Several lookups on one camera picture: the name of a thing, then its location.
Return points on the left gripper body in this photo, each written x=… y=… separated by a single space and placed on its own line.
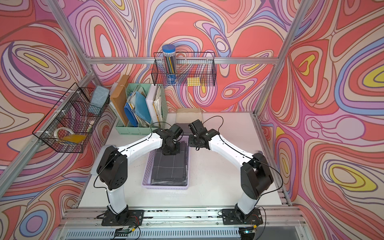
x=173 y=148

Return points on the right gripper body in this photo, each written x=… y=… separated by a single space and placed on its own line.
x=193 y=141

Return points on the dark grid pillowcase back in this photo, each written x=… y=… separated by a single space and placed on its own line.
x=170 y=170

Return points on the beige grey pillowcase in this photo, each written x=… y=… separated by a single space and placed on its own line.
x=186 y=116

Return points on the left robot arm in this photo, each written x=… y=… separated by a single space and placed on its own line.
x=113 y=166

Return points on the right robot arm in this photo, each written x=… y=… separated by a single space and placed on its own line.
x=255 y=173

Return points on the yellow pad in basket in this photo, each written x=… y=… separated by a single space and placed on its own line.
x=74 y=139

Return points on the green file organizer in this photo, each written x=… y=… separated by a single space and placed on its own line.
x=136 y=97

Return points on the blue folder in organizer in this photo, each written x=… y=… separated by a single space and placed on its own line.
x=130 y=115

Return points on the white binder in organizer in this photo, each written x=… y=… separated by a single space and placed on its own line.
x=150 y=99

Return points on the yellow sticky notes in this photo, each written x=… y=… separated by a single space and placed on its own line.
x=193 y=81

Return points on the brown envelope folder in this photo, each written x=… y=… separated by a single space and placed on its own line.
x=119 y=98

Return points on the light blue pencil case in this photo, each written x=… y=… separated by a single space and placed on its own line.
x=98 y=159

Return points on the grey blue sponge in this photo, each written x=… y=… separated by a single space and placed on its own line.
x=99 y=97

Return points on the blue pencil tube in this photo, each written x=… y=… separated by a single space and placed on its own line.
x=169 y=56

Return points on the white tape roll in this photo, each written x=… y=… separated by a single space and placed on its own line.
x=63 y=133

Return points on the black wire basket back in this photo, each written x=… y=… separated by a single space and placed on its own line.
x=188 y=64

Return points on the black wire basket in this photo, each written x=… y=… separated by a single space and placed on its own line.
x=188 y=64
x=70 y=111

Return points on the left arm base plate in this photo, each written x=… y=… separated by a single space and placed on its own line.
x=125 y=218

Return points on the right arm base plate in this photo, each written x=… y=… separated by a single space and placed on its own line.
x=236 y=217

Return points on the black wire basket left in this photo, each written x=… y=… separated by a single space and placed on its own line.
x=70 y=111

